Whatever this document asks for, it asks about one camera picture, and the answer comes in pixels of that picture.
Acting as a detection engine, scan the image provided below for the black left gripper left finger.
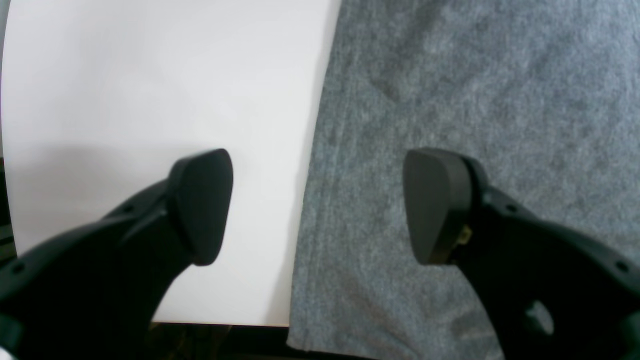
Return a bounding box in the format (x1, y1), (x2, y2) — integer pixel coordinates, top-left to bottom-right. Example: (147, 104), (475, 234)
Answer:
(1, 149), (233, 360)

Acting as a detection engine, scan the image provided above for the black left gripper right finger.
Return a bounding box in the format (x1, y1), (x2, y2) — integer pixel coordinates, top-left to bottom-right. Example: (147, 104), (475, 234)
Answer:
(402, 147), (640, 360)

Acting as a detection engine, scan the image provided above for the grey T-shirt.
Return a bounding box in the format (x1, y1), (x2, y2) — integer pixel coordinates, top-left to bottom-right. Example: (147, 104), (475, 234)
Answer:
(286, 0), (640, 360)

